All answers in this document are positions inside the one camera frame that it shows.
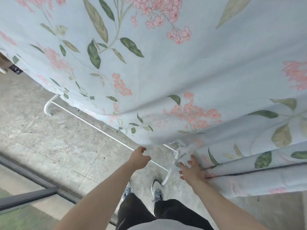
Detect person's right hand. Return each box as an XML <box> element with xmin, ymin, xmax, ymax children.
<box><xmin>179</xmin><ymin>155</ymin><xmax>211</xmax><ymax>187</ymax></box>

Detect person's left hand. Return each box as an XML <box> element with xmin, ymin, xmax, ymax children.
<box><xmin>128</xmin><ymin>146</ymin><xmax>152</xmax><ymax>169</ymax></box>

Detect blue floral bed sheet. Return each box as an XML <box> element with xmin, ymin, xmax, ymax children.
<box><xmin>0</xmin><ymin>0</ymin><xmax>307</xmax><ymax>198</ymax></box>

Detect person's left forearm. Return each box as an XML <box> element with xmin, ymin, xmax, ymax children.
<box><xmin>54</xmin><ymin>162</ymin><xmax>142</xmax><ymax>230</ymax></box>

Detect person's right forearm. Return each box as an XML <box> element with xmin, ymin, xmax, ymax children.
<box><xmin>189</xmin><ymin>177</ymin><xmax>270</xmax><ymax>230</ymax></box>

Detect white grey sneaker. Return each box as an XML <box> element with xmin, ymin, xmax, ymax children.
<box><xmin>151</xmin><ymin>179</ymin><xmax>164</xmax><ymax>203</ymax></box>
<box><xmin>122</xmin><ymin>180</ymin><xmax>133</xmax><ymax>202</ymax></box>

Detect black trousers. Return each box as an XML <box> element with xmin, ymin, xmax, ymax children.
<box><xmin>115</xmin><ymin>192</ymin><xmax>215</xmax><ymax>230</ymax></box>

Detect grey shirt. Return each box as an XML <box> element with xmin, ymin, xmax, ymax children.
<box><xmin>127</xmin><ymin>219</ymin><xmax>205</xmax><ymax>230</ymax></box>

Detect white metal drying rack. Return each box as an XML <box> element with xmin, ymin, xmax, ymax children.
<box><xmin>44</xmin><ymin>94</ymin><xmax>180</xmax><ymax>186</ymax></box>

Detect small black patterned object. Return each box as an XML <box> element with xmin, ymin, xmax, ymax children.
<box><xmin>9</xmin><ymin>64</ymin><xmax>24</xmax><ymax>75</ymax></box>

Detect dark metal door frame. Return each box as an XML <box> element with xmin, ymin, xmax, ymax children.
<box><xmin>0</xmin><ymin>154</ymin><xmax>118</xmax><ymax>226</ymax></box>

